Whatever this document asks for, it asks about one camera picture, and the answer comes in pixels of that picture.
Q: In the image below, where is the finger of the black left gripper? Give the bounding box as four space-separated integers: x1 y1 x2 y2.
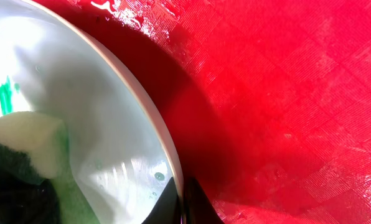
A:
0 172 61 224

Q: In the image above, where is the green scouring sponge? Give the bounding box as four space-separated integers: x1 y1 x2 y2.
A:
0 111 72 185

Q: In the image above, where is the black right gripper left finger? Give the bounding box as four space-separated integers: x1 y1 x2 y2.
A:
142 178 181 224

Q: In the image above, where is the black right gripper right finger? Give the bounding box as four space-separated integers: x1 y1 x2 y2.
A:
184 177 224 224

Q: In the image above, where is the red plastic tray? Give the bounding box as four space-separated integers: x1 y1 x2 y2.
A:
43 0 371 223

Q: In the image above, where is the light blue plate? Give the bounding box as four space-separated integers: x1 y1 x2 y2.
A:
0 1 184 223

